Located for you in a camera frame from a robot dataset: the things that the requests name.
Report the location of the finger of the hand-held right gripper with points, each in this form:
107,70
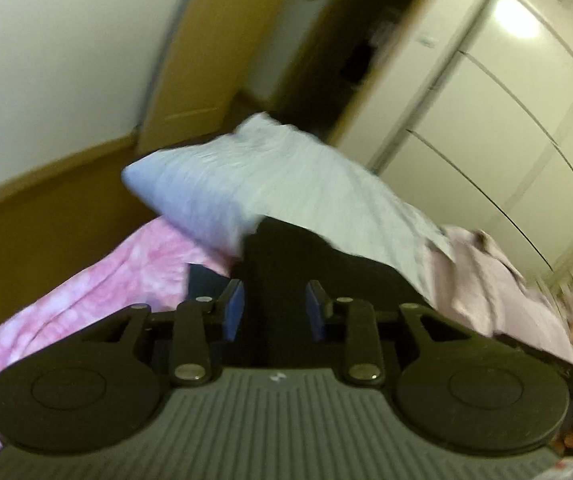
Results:
541,357

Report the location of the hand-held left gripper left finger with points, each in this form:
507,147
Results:
234,310

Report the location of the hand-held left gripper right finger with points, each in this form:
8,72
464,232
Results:
315,310

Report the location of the black garment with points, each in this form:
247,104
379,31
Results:
286,260

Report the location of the pale pink shirt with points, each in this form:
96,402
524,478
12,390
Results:
491,285

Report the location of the lilac striped duvet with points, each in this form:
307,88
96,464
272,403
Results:
276,180

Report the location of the pink floral blanket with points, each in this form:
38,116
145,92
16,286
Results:
66,300

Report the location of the cream wardrobe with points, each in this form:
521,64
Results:
466,110

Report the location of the wooden door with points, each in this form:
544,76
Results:
201,60

